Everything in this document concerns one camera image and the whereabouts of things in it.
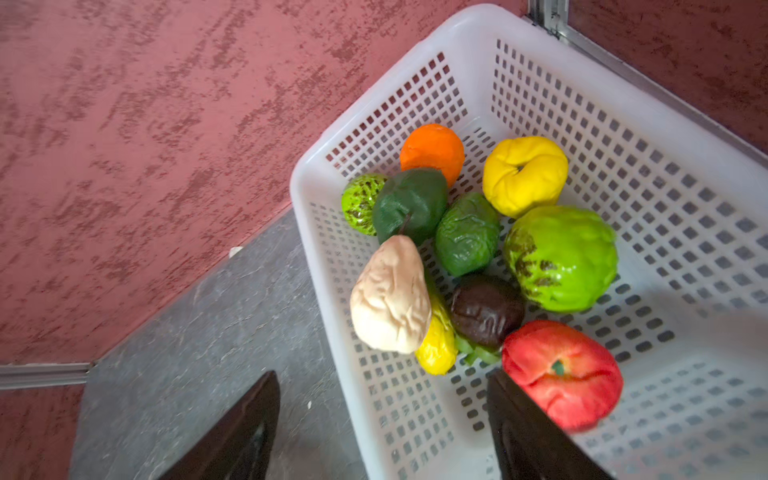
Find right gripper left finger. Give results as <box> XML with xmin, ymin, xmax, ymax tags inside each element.
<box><xmin>162</xmin><ymin>371</ymin><xmax>280</xmax><ymax>479</ymax></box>

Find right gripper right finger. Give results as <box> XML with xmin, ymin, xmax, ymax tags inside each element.
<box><xmin>487</xmin><ymin>369</ymin><xmax>611</xmax><ymax>480</ymax></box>

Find red apple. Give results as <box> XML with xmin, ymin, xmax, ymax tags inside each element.
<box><xmin>501</xmin><ymin>320</ymin><xmax>624</xmax><ymax>432</ymax></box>

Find green pepper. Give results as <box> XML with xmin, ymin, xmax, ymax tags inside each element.
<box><xmin>415</xmin><ymin>271</ymin><xmax>458</xmax><ymax>375</ymax></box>

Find dark purple mangosteen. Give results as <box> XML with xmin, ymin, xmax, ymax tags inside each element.
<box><xmin>450</xmin><ymin>274</ymin><xmax>525</xmax><ymax>365</ymax></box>

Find light green bumpy fruit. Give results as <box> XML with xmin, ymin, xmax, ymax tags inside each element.
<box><xmin>502</xmin><ymin>206</ymin><xmax>618</xmax><ymax>313</ymax></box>

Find yellow fruit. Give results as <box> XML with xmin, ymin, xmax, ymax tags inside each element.
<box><xmin>482</xmin><ymin>136</ymin><xmax>568</xmax><ymax>219</ymax></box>

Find small green fruit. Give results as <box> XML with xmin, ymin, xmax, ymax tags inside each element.
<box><xmin>341</xmin><ymin>173</ymin><xmax>388</xmax><ymax>236</ymax></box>

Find white plastic basket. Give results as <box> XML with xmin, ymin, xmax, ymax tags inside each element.
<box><xmin>290</xmin><ymin>5</ymin><xmax>767</xmax><ymax>479</ymax></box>

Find green lime fruit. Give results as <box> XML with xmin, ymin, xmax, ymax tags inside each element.
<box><xmin>434</xmin><ymin>192</ymin><xmax>501</xmax><ymax>277</ymax></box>

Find orange fruit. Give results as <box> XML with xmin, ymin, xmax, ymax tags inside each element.
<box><xmin>400</xmin><ymin>124</ymin><xmax>465</xmax><ymax>187</ymax></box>

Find left aluminium corner post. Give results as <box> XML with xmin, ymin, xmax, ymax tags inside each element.
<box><xmin>0</xmin><ymin>363</ymin><xmax>94</xmax><ymax>391</ymax></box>

